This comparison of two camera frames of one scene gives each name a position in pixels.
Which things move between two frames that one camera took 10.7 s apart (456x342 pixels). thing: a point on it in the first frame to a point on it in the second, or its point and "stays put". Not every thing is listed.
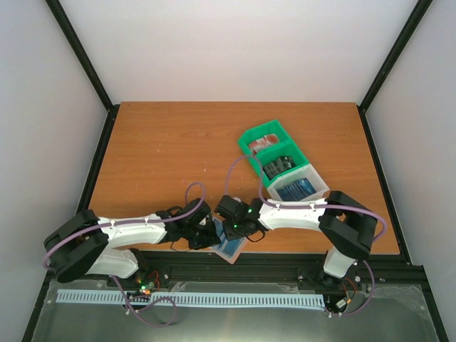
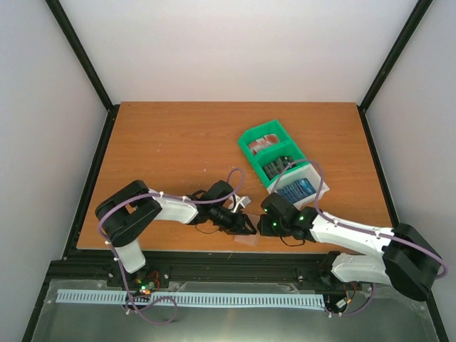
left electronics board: [145, 288] stays put
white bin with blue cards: [303, 185] stays put
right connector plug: [341, 303] stays put
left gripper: [211, 239] to [238, 225]
